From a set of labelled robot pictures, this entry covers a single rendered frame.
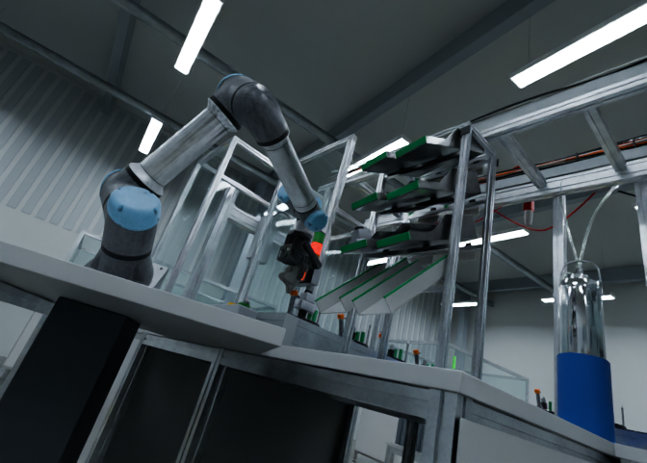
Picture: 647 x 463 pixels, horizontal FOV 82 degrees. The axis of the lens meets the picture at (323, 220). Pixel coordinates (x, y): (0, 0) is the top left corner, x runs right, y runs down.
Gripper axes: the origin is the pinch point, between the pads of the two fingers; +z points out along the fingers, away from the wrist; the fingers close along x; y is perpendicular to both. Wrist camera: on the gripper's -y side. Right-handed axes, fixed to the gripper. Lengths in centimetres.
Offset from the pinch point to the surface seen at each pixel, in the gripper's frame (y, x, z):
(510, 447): 1, 75, 29
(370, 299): -1.1, 36.0, 3.2
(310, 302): -8.1, 2.0, 1.5
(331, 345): -8.9, 16.7, 14.5
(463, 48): -217, -97, -418
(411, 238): 1.1, 48.0, -12.5
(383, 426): -464, -321, 44
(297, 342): 4.1, 16.7, 17.4
